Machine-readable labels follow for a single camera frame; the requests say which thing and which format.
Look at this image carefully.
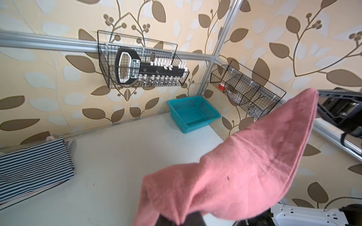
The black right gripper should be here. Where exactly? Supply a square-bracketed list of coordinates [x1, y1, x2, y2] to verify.
[317, 89, 362, 138]

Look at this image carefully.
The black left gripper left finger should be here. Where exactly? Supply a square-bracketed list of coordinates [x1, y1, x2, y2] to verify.
[155, 215, 177, 226]

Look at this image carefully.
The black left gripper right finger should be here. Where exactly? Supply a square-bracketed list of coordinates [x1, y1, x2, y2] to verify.
[182, 212, 206, 226]

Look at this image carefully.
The maroon garment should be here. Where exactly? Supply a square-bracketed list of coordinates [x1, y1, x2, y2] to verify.
[133, 88, 319, 226]

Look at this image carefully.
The blue white striped tank top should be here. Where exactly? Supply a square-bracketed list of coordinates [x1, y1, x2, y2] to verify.
[1, 137, 75, 206]

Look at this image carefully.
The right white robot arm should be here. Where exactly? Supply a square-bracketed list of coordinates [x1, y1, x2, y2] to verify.
[243, 88, 362, 226]

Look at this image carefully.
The teal plastic basket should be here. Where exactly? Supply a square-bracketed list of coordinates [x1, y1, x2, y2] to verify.
[168, 96, 221, 134]

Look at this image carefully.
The red capped clear bottle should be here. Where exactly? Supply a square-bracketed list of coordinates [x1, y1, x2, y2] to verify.
[218, 82, 234, 95]

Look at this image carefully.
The black socket tool set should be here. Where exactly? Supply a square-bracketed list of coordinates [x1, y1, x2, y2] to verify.
[109, 48, 189, 87]

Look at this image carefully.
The black wire basket right wall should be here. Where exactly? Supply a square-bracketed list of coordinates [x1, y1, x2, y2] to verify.
[210, 58, 286, 120]

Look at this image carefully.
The black wire basket wall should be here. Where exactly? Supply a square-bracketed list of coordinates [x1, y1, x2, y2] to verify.
[97, 30, 189, 89]
[210, 58, 286, 120]

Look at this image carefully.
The black wire basket back wall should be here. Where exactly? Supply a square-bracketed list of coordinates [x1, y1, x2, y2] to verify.
[97, 30, 189, 89]

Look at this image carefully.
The aluminium frame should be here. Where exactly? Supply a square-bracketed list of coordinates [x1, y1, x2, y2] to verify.
[1, 1, 362, 148]

